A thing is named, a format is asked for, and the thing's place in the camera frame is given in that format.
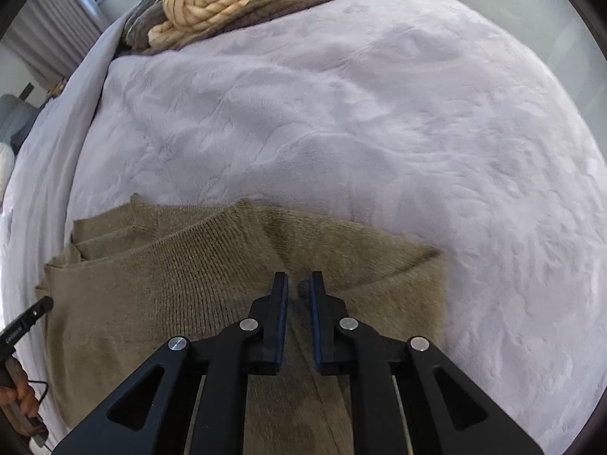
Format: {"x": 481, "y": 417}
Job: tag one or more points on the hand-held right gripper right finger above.
{"x": 315, "y": 322}

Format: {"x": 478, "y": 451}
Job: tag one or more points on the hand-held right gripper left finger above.
{"x": 283, "y": 317}

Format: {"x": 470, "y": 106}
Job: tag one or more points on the olive knit sweater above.
{"x": 166, "y": 303}

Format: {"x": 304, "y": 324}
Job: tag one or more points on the person's left hand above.
{"x": 21, "y": 388}

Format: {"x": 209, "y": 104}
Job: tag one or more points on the round white pleated pillow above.
{"x": 4, "y": 170}

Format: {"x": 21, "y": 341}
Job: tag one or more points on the smooth lavender blanket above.
{"x": 47, "y": 151}

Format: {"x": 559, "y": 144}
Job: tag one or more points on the lavender embossed blanket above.
{"x": 355, "y": 128}

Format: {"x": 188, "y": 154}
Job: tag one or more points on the grey sofa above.
{"x": 16, "y": 118}

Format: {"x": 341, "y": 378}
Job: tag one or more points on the grey curtain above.
{"x": 57, "y": 23}

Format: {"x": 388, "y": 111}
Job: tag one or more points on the grey knit garment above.
{"x": 142, "y": 23}

